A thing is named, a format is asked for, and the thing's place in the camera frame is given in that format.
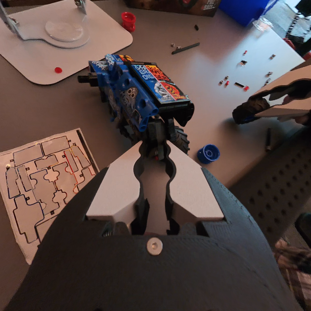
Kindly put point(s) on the printed toy truck box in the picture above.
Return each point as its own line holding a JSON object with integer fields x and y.
{"x": 170, "y": 7}

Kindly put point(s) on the grey desk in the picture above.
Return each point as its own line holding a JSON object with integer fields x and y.
{"x": 206, "y": 60}

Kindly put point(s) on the black axle with grey bushing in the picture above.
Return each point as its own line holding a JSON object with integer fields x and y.
{"x": 268, "y": 138}

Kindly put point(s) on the toy brick monster truck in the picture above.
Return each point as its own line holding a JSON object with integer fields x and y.
{"x": 136, "y": 92}

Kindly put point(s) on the red toy wheel rim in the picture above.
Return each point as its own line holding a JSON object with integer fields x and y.
{"x": 128, "y": 21}

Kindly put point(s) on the long black axle rod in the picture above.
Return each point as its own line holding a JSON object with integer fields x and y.
{"x": 186, "y": 48}

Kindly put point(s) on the blue storage bin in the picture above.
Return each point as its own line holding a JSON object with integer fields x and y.
{"x": 243, "y": 12}

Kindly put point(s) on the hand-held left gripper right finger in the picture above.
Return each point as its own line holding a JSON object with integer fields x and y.
{"x": 194, "y": 192}

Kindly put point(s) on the clear plastic bag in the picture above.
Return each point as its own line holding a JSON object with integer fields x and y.
{"x": 261, "y": 24}

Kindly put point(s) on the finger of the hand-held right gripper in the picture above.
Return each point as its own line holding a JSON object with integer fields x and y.
{"x": 291, "y": 110}
{"x": 291, "y": 82}

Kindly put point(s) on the white sticker sheet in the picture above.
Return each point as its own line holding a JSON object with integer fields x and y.
{"x": 48, "y": 182}

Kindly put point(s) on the short black axle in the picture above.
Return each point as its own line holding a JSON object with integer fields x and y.
{"x": 239, "y": 84}

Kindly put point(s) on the white base metal stand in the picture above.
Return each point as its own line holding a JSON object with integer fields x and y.
{"x": 97, "y": 48}

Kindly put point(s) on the black toy wheel blue rim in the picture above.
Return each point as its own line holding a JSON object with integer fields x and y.
{"x": 243, "y": 113}

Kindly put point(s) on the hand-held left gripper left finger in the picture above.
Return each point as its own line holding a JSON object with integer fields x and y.
{"x": 116, "y": 192}

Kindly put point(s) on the small black connector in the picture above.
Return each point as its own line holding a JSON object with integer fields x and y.
{"x": 243, "y": 62}

